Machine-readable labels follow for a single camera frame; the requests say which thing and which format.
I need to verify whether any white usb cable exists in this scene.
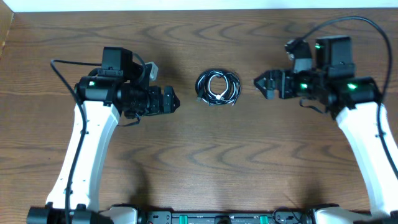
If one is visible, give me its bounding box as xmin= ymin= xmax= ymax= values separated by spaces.
xmin=206 ymin=72 xmax=234 ymax=101

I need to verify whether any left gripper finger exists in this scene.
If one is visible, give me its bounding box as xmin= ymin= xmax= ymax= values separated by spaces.
xmin=164 ymin=86 xmax=180 ymax=105
xmin=164 ymin=101 xmax=180 ymax=114

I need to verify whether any cardboard panel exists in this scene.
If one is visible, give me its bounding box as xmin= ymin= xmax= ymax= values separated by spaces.
xmin=0 ymin=0 xmax=14 ymax=55

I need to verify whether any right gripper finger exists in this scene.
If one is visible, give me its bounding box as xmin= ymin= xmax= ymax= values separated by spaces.
xmin=254 ymin=70 xmax=275 ymax=84
xmin=254 ymin=81 xmax=275 ymax=100

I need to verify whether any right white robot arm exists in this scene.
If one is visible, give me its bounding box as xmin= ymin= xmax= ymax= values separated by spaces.
xmin=254 ymin=35 xmax=397 ymax=223

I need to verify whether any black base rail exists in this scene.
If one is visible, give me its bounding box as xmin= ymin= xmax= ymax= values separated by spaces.
xmin=137 ymin=209 xmax=315 ymax=224

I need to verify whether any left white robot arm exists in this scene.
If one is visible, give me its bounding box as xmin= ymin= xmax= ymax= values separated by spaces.
xmin=26 ymin=47 xmax=180 ymax=224

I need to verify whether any black usb cable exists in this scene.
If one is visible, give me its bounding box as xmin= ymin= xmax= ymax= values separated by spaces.
xmin=195 ymin=68 xmax=242 ymax=106

